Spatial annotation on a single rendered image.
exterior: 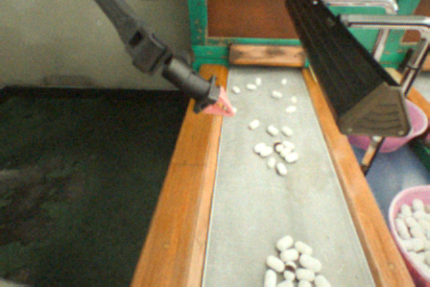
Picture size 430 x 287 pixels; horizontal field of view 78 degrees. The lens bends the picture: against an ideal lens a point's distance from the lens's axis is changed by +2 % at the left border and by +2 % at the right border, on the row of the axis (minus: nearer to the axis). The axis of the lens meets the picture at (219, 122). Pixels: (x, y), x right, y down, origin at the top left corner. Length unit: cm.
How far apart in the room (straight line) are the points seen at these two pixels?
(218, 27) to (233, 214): 74
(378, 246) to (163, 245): 40
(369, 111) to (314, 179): 39
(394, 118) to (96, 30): 210
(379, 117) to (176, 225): 41
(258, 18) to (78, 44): 161
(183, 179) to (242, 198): 14
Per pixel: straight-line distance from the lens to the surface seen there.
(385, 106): 34
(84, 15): 226
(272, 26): 111
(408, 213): 73
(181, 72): 61
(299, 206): 65
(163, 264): 54
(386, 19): 55
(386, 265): 61
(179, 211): 59
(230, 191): 65
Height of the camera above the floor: 125
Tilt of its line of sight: 37 degrees down
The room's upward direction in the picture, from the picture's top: straight up
